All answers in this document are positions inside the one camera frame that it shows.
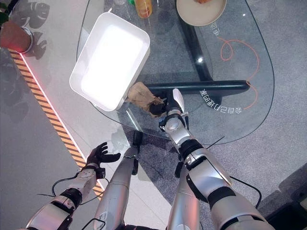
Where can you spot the silver right robot leg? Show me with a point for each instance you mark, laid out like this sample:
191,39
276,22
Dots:
183,206

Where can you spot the yellow black hazard tape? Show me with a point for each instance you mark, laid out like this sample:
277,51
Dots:
48,110

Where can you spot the green plant leaves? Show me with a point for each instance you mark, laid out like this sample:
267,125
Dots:
3,14

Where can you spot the brown cloth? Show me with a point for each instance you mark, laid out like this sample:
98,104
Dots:
141,95

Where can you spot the green object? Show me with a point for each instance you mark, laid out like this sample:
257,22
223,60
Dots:
131,2

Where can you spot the orange food piece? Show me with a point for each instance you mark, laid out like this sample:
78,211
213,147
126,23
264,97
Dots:
202,1

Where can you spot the dark grey furniture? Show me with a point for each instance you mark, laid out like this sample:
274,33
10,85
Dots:
287,198

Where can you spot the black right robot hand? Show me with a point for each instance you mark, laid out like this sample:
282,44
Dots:
178,97

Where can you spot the terracotta plant pot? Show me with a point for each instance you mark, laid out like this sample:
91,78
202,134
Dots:
13,36

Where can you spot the silver left robot leg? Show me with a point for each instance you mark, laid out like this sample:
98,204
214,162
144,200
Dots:
115,191

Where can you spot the white rectangular basket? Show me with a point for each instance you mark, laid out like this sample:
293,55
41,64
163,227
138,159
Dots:
110,62

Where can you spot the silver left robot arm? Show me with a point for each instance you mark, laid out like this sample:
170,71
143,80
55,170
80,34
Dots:
72,191

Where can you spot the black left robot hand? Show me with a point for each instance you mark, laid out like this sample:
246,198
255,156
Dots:
97,155

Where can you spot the silver robot leg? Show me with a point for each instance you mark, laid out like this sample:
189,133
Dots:
183,206
115,191

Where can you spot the beige round bowl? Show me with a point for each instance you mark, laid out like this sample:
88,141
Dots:
201,14

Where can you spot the orange plastic bottle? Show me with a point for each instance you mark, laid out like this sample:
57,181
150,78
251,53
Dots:
144,8

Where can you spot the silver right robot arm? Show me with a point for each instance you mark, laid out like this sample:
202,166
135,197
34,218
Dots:
206,172

